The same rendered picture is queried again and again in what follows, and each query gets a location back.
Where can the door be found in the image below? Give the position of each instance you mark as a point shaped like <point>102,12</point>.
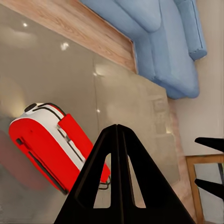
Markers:
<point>209,207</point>

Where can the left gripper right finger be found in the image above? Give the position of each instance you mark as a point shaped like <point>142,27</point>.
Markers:
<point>162,204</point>

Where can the coffee table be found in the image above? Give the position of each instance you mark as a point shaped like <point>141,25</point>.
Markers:
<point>38,65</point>

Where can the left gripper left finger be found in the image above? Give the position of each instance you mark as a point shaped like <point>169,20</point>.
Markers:
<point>78,207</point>

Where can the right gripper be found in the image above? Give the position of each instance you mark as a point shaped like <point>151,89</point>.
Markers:
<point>215,188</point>

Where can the radio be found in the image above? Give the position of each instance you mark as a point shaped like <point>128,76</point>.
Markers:
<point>55,144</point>

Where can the sofa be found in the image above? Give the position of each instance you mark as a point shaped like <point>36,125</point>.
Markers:
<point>167,37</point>

